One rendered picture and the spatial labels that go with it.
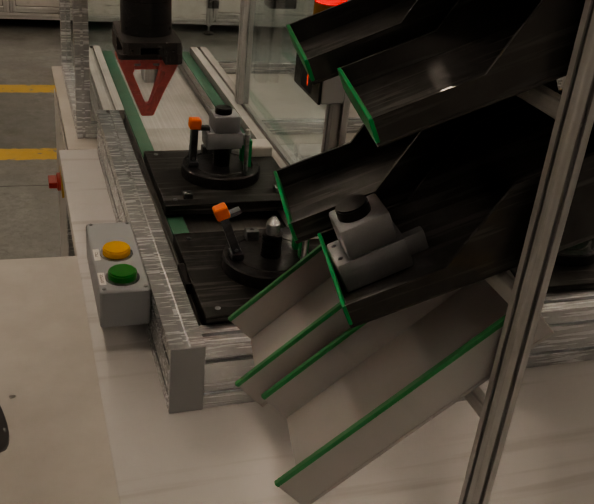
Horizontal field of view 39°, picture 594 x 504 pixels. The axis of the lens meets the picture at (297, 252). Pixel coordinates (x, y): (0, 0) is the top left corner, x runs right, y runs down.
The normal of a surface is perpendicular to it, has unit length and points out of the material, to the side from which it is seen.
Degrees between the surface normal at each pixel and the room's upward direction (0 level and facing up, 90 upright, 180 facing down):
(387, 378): 45
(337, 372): 90
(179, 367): 90
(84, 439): 0
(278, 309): 90
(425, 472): 0
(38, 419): 0
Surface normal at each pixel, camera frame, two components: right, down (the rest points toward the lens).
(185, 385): 0.30, 0.47
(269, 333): -0.63, -0.63
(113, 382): 0.10, -0.88
